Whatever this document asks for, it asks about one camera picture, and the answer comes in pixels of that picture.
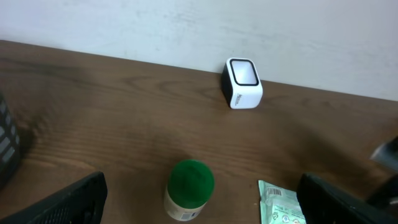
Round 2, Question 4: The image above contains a green lid white jar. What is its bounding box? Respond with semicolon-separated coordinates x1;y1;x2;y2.
164;159;215;222

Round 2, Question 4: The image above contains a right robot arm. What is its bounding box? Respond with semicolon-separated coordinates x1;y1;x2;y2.
367;137;397;215

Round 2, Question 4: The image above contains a grey plastic mesh basket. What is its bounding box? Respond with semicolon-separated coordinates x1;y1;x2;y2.
0;94;21;189

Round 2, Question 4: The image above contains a teal wet wipes pack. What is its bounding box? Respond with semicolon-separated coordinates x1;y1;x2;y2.
258;180;307;224

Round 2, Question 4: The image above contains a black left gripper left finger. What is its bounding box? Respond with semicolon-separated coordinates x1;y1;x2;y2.
1;171;108;224

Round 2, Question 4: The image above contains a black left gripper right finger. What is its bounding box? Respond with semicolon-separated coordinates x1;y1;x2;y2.
297;173;397;224

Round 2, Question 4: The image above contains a white barcode scanner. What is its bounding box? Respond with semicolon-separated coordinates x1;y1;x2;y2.
221;58;263;110

